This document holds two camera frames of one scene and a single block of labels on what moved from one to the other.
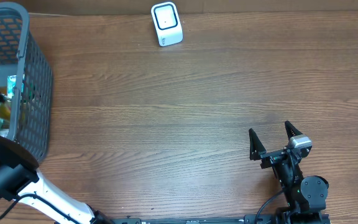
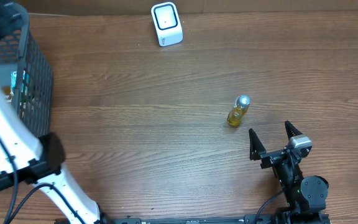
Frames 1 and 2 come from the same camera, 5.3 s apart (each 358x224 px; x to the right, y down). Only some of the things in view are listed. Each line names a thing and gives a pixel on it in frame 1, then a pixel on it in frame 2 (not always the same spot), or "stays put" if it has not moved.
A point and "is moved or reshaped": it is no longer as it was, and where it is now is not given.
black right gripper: x=258 y=150 stays put
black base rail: x=270 y=219 stays put
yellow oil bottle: x=2 y=111 is moved or reshaped
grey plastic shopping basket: x=8 y=48 stays put
